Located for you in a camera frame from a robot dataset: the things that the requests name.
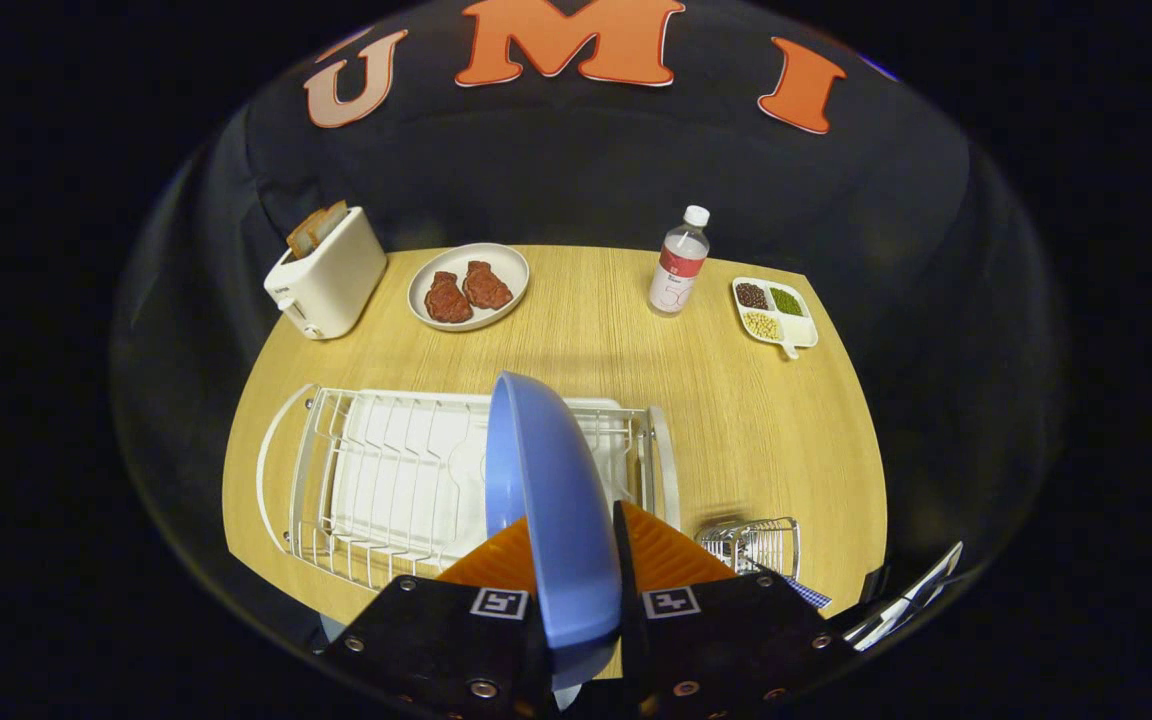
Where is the beige round plate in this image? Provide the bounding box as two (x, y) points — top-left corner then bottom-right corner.
(407, 243), (531, 332)

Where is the white wire dish rack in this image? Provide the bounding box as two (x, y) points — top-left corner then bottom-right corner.
(256, 383), (683, 593)

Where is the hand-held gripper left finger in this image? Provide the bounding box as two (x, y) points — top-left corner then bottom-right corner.
(311, 515), (557, 720)

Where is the white plastic drain tray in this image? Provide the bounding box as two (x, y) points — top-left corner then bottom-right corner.
(331, 392), (637, 561)

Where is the black backdrop cloth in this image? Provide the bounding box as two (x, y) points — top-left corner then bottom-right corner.
(111, 0), (1067, 621)

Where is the white divided dish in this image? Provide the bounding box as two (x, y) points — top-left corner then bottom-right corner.
(732, 276), (820, 361)

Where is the blue plate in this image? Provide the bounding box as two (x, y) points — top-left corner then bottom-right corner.
(484, 370), (625, 691)

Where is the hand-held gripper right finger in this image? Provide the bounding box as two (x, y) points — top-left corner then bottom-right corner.
(612, 500), (842, 720)

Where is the clear water bottle red label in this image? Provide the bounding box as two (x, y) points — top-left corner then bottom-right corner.
(648, 205), (712, 318)

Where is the small metal wire basket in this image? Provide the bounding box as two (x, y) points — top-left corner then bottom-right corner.
(694, 517), (802, 581)

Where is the red meat piece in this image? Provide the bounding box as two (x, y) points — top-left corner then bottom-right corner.
(462, 261), (514, 310)
(424, 271), (474, 324)

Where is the white toaster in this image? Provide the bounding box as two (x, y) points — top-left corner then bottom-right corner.
(264, 205), (389, 341)

